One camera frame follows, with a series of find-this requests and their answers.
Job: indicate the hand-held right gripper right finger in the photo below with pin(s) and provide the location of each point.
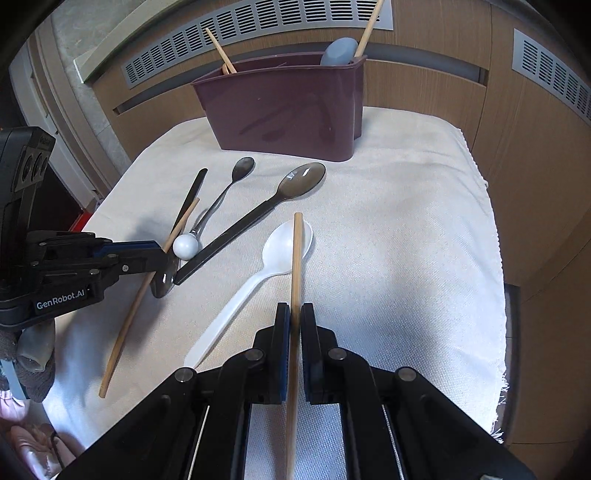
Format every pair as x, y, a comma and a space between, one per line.
308, 360

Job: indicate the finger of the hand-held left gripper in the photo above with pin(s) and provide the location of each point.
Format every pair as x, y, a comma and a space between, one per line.
129, 249
138, 268

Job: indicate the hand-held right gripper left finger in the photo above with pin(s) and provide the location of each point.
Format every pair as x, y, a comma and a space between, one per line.
279, 360

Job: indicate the wooden chopstick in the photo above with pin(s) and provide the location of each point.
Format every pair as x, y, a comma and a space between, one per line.
220, 50
124, 341
297, 258
369, 27

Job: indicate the white plastic spoon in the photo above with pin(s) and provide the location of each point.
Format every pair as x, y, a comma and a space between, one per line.
286, 249

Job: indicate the small spoon with white ball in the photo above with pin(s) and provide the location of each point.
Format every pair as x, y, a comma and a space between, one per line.
244, 167

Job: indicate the maroon plastic utensil holder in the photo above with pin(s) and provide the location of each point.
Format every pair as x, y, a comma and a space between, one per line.
277, 110

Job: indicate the blue-grey plastic spoon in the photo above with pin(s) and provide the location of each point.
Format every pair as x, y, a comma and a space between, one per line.
339, 51

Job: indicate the person's left hand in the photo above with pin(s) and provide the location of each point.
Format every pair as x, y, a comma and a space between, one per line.
41, 385

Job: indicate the white shelf cabinet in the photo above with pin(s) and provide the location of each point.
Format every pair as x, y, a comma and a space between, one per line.
69, 138

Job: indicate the white table cloth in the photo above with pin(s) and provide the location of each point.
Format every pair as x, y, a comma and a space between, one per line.
406, 258

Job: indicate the person's pink clothing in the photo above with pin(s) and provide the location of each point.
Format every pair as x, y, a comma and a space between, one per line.
27, 443

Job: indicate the long grey vent grille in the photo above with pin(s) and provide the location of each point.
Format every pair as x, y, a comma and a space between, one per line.
258, 32

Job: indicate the wooden cabinet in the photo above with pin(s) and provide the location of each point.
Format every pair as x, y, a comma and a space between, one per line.
531, 184

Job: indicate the short grey vent grille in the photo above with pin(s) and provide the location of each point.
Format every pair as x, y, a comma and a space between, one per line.
554, 69

